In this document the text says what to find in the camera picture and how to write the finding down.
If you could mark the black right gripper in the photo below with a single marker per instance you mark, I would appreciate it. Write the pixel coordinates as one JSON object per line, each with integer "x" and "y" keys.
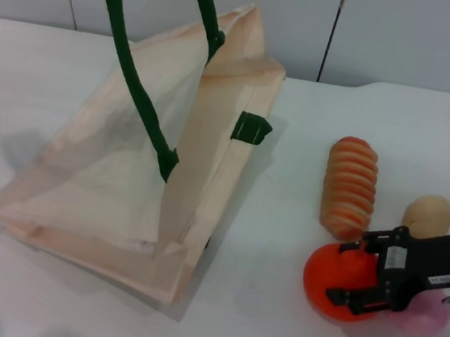
{"x": 413, "y": 263}

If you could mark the orange toy fruit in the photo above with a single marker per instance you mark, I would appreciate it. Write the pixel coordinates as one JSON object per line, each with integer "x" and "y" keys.
{"x": 331, "y": 270}

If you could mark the pink toy peach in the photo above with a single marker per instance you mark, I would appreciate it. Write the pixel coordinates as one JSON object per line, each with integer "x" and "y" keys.
{"x": 427, "y": 321}

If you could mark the beige toy potato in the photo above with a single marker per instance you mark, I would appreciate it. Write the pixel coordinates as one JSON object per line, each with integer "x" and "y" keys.
{"x": 427, "y": 212}

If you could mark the orange striped toy bread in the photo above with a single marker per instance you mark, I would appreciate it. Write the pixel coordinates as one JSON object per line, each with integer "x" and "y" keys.
{"x": 351, "y": 187}

